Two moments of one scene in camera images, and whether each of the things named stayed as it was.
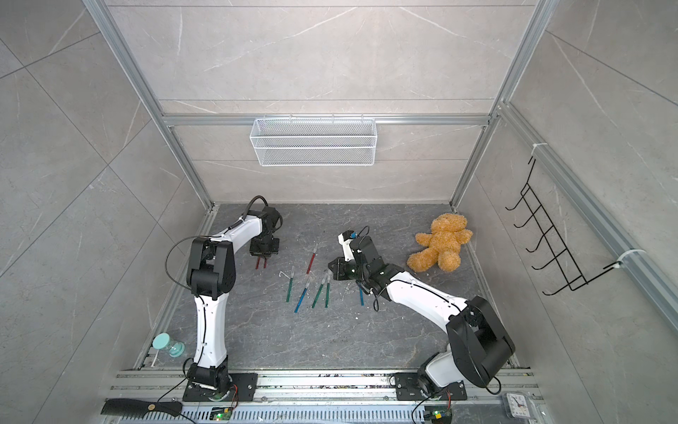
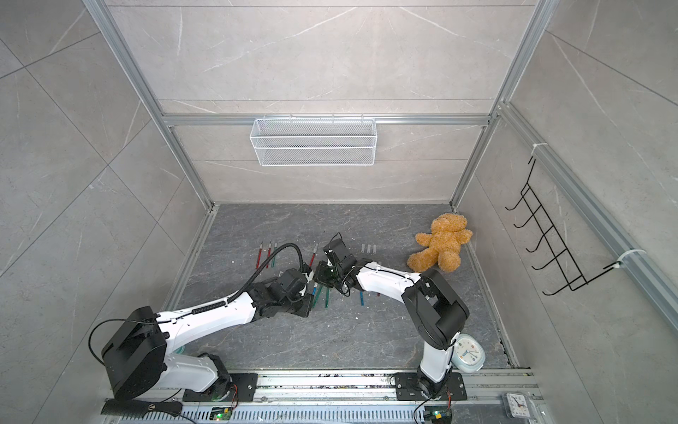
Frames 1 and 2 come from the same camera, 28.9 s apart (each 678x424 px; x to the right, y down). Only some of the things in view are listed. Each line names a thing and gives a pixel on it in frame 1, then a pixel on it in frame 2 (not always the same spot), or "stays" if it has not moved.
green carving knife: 319,292 stays
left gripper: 259,253 -> 309,303
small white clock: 516,405 stays
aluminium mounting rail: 326,398 stays
